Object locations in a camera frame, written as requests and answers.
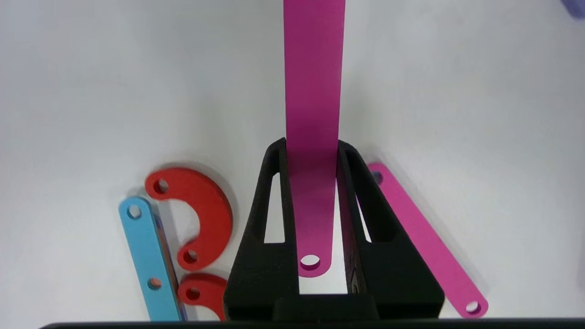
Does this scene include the long blue wooden bar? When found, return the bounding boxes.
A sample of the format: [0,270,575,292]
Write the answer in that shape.
[119,196,188,322]

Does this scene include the large red wooden arc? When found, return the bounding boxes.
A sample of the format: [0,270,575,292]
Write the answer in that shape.
[177,273,229,321]
[145,168,234,271]

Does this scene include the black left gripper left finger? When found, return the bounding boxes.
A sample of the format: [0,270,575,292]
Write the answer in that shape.
[223,137,301,319]

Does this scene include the pink wooden bar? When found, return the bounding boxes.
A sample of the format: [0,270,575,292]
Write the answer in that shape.
[283,0,346,278]
[368,162,489,318]

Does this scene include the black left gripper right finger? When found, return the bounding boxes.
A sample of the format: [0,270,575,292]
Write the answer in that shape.
[337,139,445,319]

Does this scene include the short purple wooden bar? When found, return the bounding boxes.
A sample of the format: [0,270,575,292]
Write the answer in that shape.
[562,0,585,20]

